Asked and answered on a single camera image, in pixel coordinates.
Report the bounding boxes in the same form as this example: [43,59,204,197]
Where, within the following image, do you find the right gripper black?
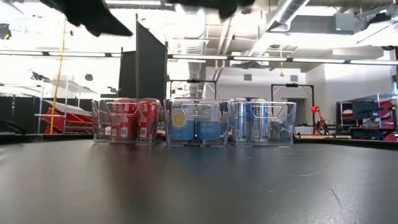
[167,0,256,19]

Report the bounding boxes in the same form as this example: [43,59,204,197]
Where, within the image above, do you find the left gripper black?
[40,0,134,37]

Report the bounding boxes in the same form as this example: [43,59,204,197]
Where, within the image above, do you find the clear plastic storage bin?
[229,100,297,147]
[91,98,162,146]
[164,98,230,147]

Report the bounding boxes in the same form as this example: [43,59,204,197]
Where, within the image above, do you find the blue silver Red Bull can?
[230,97,249,144]
[249,98,271,144]

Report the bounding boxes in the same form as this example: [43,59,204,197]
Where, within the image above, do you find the white blue Spindrift can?
[195,100,223,141]
[169,100,197,141]

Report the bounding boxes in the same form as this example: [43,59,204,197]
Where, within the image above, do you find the ceiling light strip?
[172,55,229,60]
[233,56,287,62]
[292,58,346,63]
[349,60,398,65]
[48,51,106,57]

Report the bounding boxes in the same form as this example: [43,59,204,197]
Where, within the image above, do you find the black divider panel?
[118,14,169,101]

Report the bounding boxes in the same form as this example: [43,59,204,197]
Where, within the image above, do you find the yellow hanging pendant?
[278,44,285,78]

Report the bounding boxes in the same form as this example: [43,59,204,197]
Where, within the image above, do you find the metal shelf rack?
[33,78,100,135]

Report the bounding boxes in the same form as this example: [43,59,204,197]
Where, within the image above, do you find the red folded equipment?
[43,99,94,135]

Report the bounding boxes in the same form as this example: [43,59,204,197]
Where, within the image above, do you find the shelf rack red bins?
[335,93,398,141]

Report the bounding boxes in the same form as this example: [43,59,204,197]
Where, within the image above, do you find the silver ribbed ventilation duct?
[183,7,206,94]

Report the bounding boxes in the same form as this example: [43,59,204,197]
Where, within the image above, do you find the large round silver duct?
[247,0,312,58]

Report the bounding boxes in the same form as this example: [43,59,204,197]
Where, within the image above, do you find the yellow cable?
[49,18,67,135]

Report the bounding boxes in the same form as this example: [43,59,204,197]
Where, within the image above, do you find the black camera gantry frame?
[270,83,315,125]

